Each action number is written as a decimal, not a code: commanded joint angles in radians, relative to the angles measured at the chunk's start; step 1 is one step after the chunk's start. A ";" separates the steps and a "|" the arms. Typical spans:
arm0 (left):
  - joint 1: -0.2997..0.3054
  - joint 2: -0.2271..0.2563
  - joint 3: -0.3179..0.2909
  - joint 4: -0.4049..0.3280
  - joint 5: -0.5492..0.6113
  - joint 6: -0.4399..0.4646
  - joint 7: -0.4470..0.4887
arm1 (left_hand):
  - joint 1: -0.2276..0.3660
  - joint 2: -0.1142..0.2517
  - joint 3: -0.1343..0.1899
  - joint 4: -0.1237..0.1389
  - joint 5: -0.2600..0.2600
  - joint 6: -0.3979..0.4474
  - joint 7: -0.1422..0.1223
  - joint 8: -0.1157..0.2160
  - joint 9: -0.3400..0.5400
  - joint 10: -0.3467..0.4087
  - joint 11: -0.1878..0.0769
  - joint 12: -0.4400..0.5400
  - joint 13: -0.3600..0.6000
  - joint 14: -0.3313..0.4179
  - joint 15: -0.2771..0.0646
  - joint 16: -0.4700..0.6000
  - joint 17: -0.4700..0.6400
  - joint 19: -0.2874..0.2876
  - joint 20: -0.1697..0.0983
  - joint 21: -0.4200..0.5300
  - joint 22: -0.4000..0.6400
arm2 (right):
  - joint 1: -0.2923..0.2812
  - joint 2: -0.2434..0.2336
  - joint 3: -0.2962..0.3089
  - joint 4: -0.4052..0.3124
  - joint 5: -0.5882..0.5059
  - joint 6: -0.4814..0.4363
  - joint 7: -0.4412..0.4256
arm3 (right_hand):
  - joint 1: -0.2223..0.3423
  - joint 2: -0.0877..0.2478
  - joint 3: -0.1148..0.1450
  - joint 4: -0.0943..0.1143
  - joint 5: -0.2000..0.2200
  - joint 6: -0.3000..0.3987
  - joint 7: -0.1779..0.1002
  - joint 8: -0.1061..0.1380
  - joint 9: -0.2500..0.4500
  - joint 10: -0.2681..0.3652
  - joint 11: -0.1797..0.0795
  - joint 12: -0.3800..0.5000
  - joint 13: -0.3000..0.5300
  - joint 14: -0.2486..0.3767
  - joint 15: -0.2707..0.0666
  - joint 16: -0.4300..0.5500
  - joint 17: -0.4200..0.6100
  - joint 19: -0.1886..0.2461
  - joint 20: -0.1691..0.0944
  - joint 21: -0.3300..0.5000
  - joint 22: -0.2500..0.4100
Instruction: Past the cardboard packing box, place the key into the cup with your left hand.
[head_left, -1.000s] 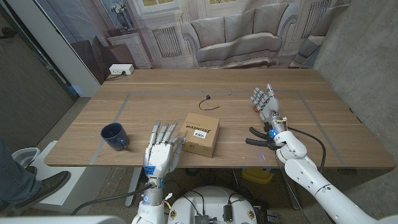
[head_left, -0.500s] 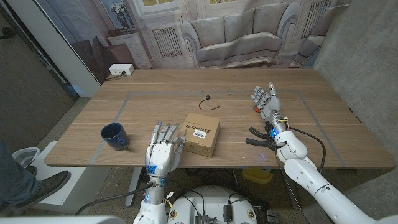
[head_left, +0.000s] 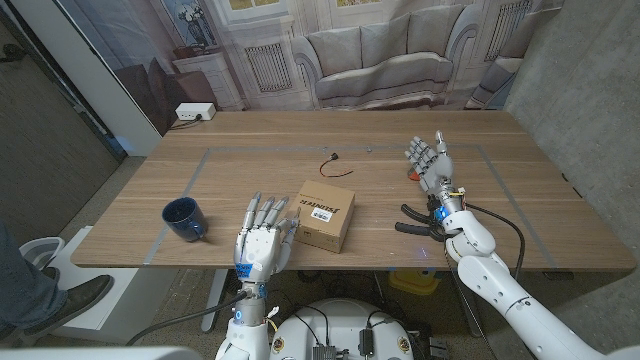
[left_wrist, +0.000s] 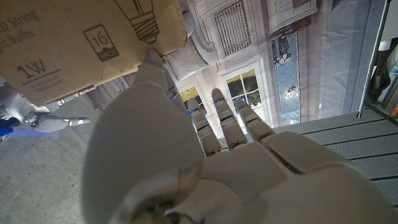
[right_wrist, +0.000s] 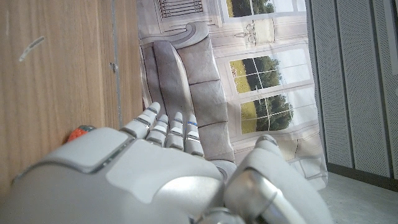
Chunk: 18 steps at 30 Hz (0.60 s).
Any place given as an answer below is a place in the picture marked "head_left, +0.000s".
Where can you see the black spring clamp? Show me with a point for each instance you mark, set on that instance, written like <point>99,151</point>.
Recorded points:
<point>415,229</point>

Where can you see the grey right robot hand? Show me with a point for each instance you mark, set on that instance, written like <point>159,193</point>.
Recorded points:
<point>440,170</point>

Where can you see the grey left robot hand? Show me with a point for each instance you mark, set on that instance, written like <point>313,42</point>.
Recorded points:
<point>260,250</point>

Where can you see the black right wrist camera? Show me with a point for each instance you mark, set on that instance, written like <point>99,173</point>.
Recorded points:
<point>431,202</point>

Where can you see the dark blue cup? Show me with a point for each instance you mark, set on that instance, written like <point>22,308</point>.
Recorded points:
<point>187,225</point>

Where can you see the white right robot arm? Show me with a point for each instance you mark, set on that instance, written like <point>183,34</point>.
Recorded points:
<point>500,287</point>

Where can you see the small orange object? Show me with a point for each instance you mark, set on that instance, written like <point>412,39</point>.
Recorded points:
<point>413,175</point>

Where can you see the yellow object under table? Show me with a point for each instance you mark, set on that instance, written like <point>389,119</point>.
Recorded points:
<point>412,282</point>

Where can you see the white table leg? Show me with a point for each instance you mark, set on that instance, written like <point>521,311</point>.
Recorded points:
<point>470,320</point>
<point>217,285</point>

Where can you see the printed living room backdrop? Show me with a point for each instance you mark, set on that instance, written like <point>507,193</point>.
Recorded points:
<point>350,50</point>

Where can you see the white power strip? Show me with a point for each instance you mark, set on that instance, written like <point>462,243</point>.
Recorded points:
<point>195,111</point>

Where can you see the dark leather shoe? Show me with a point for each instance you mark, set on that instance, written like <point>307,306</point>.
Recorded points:
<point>80,300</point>

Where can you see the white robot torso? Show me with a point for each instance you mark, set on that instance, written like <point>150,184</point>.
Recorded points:
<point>340,325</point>

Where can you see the person leg in jeans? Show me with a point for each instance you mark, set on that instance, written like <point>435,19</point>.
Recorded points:
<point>20,290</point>

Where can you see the brown cardboard packing box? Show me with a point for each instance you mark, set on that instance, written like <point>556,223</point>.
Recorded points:
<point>327,235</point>

